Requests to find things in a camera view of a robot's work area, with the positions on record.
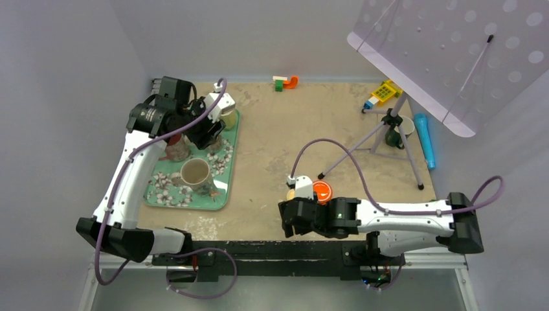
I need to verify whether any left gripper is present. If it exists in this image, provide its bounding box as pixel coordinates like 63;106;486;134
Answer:
177;96;225;149

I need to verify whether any pink mug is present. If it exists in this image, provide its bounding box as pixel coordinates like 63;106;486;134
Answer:
159;133;190;162

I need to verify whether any light green mug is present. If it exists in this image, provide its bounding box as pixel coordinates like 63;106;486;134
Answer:
219;109;238;131

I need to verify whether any orange mug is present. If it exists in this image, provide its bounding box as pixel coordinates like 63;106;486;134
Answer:
313;180;333;205

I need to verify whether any tan floral mug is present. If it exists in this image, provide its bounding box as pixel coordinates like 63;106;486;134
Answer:
170;158;215;196

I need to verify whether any beige floral mug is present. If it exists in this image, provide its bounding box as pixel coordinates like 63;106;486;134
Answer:
207;133;223;154

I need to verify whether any yellow mug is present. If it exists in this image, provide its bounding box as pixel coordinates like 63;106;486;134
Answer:
286;189;295;200

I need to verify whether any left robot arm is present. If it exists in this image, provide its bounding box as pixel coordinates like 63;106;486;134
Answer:
76;76;233;265

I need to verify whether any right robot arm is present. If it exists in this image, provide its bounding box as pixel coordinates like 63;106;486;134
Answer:
278;192;484;264

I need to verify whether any green floral tray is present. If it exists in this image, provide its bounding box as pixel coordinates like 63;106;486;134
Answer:
143;111;241;211

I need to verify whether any orange green block toy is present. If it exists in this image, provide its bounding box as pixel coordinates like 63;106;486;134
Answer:
273;75;298;92

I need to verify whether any tripod stand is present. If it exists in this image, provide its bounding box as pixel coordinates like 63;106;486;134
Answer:
317;92;425;190

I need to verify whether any blue cylinder toy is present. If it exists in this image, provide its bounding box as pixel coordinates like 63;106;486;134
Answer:
414;113;436;170

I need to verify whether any perforated white panel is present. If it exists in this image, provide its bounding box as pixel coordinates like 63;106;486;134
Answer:
347;1;548;137

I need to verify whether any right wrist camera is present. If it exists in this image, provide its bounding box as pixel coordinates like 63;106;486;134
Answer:
286;175;314;200

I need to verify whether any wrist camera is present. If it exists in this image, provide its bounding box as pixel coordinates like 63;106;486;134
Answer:
286;175;314;200
203;93;236;122

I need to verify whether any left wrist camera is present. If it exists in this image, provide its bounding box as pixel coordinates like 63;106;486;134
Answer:
203;93;236;122

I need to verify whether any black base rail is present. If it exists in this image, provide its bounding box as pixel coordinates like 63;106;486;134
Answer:
152;240;404;282

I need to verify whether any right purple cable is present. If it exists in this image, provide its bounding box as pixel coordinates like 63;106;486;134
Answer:
289;138;505;293

